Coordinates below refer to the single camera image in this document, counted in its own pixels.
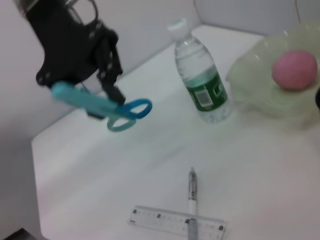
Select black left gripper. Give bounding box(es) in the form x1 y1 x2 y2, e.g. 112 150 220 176
26 0 126 121

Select blue capped scissors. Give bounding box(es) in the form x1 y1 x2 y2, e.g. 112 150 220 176
50 81 153 133

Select clear water bottle green label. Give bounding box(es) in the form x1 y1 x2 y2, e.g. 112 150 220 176
166 17 233 124

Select white grey ballpoint pen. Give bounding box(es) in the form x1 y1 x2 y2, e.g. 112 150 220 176
187 166 200 240

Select transparent plastic ruler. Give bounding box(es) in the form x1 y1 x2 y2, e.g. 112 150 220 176
127 205 228 239

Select pink peach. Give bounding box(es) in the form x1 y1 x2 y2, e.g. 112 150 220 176
271 49 318 91

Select green glass fruit plate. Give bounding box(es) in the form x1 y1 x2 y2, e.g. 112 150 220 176
225 21 320 131

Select left gripper cable with connector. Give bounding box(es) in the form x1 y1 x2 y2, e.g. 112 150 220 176
63 0 100 26

